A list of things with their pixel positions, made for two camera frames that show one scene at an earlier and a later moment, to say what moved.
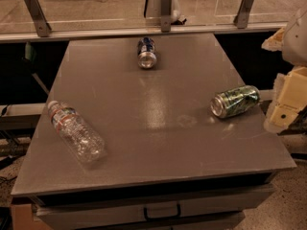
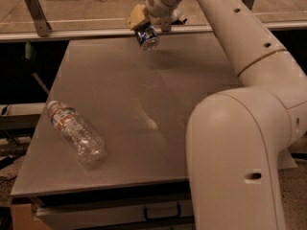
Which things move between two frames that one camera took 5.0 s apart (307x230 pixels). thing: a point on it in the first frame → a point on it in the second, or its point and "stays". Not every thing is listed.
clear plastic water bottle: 86,144 stays
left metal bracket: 42,26 stays
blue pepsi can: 147,53 → 147,35
